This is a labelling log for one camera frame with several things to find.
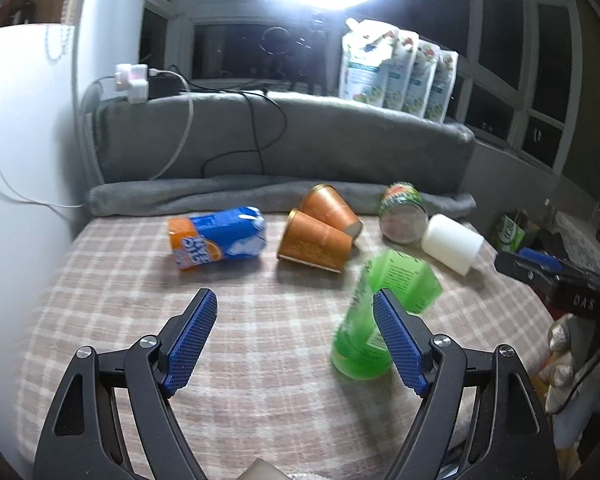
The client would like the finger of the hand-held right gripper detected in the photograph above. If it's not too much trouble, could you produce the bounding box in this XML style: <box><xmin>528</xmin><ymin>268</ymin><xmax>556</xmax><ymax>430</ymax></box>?
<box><xmin>494</xmin><ymin>249</ymin><xmax>568</xmax><ymax>288</ymax></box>

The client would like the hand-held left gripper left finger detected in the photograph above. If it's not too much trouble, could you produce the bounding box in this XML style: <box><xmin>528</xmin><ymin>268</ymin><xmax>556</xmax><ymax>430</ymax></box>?
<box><xmin>32</xmin><ymin>288</ymin><xmax>217</xmax><ymax>480</ymax></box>

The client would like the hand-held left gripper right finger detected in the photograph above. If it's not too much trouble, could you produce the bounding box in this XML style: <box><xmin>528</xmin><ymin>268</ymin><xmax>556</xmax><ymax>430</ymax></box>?
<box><xmin>373</xmin><ymin>288</ymin><xmax>561</xmax><ymax>480</ymax></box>

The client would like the green plastic cup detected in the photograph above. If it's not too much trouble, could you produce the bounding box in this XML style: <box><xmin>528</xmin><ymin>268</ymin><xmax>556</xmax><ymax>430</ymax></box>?
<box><xmin>330</xmin><ymin>249</ymin><xmax>444</xmax><ymax>382</ymax></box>

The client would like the white cup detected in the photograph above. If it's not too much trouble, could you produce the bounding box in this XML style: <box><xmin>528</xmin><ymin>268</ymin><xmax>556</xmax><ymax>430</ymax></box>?
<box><xmin>420</xmin><ymin>213</ymin><xmax>485</xmax><ymax>276</ymax></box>

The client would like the blue and orange cup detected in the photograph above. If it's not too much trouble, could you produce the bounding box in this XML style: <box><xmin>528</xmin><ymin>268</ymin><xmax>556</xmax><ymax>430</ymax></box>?
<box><xmin>167</xmin><ymin>205</ymin><xmax>269</xmax><ymax>272</ymax></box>

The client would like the orange paper cup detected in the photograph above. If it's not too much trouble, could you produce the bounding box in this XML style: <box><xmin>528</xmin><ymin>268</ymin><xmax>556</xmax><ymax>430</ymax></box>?
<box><xmin>277</xmin><ymin>208</ymin><xmax>356</xmax><ymax>274</ymax></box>
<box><xmin>299</xmin><ymin>184</ymin><xmax>364</xmax><ymax>242</ymax></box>

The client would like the green and orange printed cup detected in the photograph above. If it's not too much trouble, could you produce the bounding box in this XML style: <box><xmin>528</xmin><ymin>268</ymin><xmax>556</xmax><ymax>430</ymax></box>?
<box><xmin>379</xmin><ymin>182</ymin><xmax>429</xmax><ymax>244</ymax></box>

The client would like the person's right hand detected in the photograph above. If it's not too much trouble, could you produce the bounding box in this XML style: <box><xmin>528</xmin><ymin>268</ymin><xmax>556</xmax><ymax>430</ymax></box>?
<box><xmin>545</xmin><ymin>314</ymin><xmax>580</xmax><ymax>413</ymax></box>

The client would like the green carton box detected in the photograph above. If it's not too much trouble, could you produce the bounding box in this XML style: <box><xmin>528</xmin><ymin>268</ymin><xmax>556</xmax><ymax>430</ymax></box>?
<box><xmin>494</xmin><ymin>211</ymin><xmax>528</xmax><ymax>254</ymax></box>

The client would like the white green spout pouch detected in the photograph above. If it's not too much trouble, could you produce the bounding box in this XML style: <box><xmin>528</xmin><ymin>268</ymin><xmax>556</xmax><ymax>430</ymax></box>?
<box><xmin>339</xmin><ymin>17</ymin><xmax>398</xmax><ymax>108</ymax></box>
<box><xmin>384</xmin><ymin>30</ymin><xmax>421</xmax><ymax>112</ymax></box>
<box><xmin>406</xmin><ymin>42</ymin><xmax>441</xmax><ymax>117</ymax></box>
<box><xmin>427</xmin><ymin>51</ymin><xmax>459</xmax><ymax>123</ymax></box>

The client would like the grey blanket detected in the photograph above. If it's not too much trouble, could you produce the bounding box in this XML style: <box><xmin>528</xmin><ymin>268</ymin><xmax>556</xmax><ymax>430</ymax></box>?
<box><xmin>87</xmin><ymin>89</ymin><xmax>477</xmax><ymax>218</ymax></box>

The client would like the black power strip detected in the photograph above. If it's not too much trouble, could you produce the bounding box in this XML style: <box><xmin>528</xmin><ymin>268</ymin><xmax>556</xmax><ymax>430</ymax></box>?
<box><xmin>147</xmin><ymin>71</ymin><xmax>183</xmax><ymax>99</ymax></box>

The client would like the white charger plug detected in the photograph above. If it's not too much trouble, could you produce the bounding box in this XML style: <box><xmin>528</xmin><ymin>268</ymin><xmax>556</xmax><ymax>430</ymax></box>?
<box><xmin>114</xmin><ymin>62</ymin><xmax>150</xmax><ymax>104</ymax></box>

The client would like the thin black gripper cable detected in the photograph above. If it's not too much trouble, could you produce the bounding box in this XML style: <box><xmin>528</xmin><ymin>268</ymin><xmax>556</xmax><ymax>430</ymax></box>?
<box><xmin>550</xmin><ymin>342</ymin><xmax>600</xmax><ymax>416</ymax></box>

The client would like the white power adapter with cable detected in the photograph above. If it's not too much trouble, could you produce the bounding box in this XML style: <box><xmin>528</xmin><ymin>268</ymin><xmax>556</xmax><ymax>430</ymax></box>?
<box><xmin>0</xmin><ymin>65</ymin><xmax>196</xmax><ymax>210</ymax></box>

